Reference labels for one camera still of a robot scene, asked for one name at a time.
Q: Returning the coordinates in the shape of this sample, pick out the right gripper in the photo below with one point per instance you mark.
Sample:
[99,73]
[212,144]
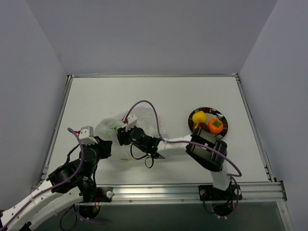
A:
[122,135]

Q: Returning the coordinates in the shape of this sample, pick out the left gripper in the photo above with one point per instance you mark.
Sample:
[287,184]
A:
[106,147]

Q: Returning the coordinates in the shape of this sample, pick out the translucent plastic bag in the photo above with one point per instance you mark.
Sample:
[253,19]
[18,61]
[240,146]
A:
[147,120]

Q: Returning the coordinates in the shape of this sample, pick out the yellow fake lemon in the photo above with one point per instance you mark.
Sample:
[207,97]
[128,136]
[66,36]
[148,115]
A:
[199,117]

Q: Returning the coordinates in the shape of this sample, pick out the dark red fake fruit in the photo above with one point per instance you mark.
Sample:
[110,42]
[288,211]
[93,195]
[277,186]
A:
[201,125]

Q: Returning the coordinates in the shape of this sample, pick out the orange fake fruit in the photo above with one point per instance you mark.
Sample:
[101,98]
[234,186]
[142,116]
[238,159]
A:
[215,126]

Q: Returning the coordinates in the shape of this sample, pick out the green fake fruit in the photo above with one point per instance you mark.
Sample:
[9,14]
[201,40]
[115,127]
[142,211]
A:
[112,123]

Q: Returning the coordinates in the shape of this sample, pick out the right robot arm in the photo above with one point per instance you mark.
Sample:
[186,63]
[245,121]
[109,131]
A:
[204,148]

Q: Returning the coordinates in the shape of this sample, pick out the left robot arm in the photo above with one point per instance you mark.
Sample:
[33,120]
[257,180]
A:
[68,184]

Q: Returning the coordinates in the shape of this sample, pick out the black rimmed plate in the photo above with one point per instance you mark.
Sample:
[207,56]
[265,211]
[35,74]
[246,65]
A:
[211,113]

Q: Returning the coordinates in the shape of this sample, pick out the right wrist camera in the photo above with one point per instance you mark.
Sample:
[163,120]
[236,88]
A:
[129,121]

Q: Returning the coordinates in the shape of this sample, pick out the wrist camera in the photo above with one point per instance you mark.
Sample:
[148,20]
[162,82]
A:
[86,135]
[129,121]

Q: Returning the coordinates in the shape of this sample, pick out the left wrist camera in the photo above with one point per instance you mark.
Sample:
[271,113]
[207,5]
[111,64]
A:
[86,135]

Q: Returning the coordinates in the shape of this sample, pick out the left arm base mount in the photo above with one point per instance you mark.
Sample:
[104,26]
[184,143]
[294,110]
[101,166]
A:
[90,207]

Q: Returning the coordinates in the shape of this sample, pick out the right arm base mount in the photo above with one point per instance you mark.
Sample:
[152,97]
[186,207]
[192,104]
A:
[218,202]

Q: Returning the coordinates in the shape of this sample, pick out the aluminium front rail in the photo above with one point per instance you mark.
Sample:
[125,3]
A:
[149,194]

